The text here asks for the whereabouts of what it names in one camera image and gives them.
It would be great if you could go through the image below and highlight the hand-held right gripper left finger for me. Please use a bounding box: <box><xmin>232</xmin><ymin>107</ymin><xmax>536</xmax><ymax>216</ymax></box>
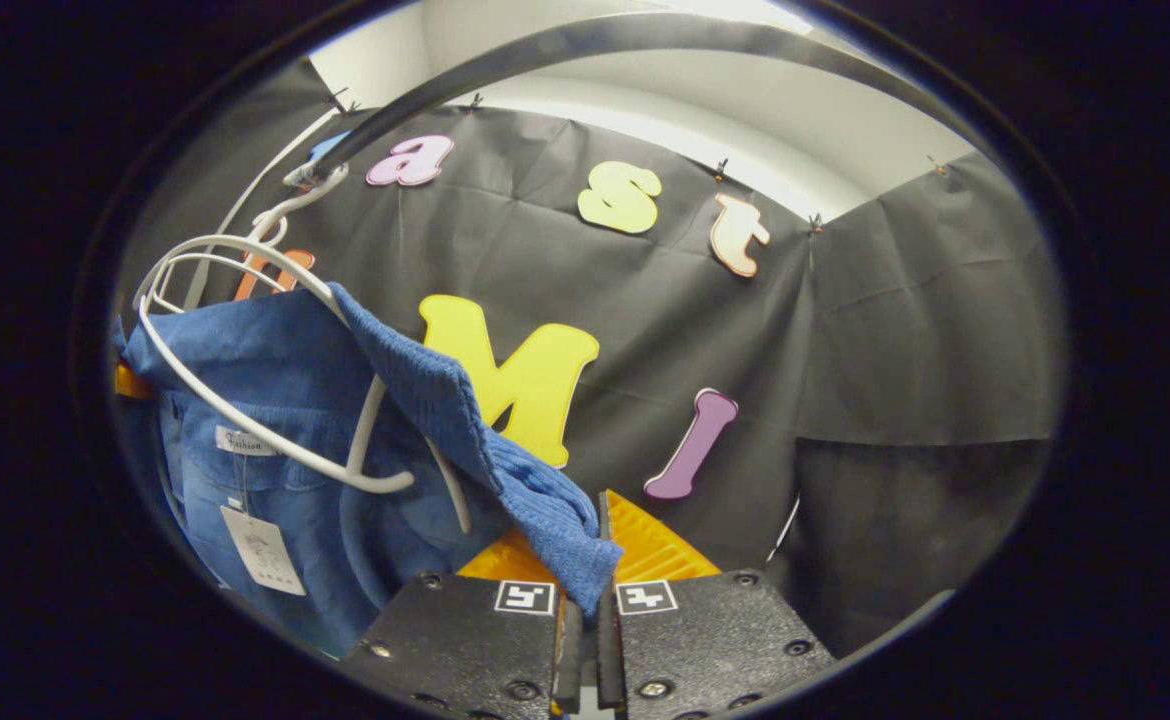
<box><xmin>338</xmin><ymin>528</ymin><xmax>568</xmax><ymax>720</ymax></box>

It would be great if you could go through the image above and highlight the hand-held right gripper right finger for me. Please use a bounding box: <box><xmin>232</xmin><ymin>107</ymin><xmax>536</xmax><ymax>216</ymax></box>
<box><xmin>598</xmin><ymin>490</ymin><xmax>838</xmax><ymax>720</ymax></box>

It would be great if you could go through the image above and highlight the blue shirt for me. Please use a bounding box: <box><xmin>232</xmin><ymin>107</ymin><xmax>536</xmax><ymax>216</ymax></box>
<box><xmin>115</xmin><ymin>282</ymin><xmax>624</xmax><ymax>661</ymax></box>

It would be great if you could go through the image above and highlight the empty white clothes hanger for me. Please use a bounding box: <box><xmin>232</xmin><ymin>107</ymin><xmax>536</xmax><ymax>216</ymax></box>
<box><xmin>150</xmin><ymin>250</ymin><xmax>286</xmax><ymax>316</ymax></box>

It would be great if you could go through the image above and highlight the black clothes rack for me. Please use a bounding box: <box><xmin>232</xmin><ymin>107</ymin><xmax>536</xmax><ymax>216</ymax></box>
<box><xmin>285</xmin><ymin>12</ymin><xmax>961</xmax><ymax>201</ymax></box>

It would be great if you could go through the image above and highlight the black backdrop cloth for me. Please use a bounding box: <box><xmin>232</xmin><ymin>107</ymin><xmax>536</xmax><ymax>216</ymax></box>
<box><xmin>115</xmin><ymin>60</ymin><xmax>1066</xmax><ymax>661</ymax></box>

